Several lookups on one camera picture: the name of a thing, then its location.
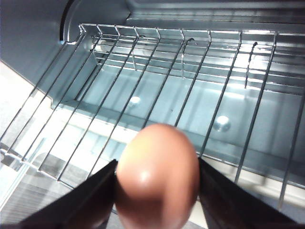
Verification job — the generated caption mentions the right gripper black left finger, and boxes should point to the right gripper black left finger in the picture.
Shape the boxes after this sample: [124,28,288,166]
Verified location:
[0,159,119,229]

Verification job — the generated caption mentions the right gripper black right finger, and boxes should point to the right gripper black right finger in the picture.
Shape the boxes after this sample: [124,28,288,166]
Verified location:
[198,156,305,229]

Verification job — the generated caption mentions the brown egg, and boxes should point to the brown egg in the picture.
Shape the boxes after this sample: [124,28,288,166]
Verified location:
[115,123,200,229]

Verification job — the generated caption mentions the glass oven door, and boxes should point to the glass oven door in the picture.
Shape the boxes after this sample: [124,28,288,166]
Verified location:
[0,61,305,229]

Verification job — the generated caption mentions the cream Toshiba toaster oven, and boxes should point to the cream Toshiba toaster oven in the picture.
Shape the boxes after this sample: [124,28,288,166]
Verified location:
[0,0,305,191]

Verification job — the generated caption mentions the metal wire oven rack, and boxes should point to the metal wire oven rack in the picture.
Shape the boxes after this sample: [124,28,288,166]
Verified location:
[0,22,305,208]

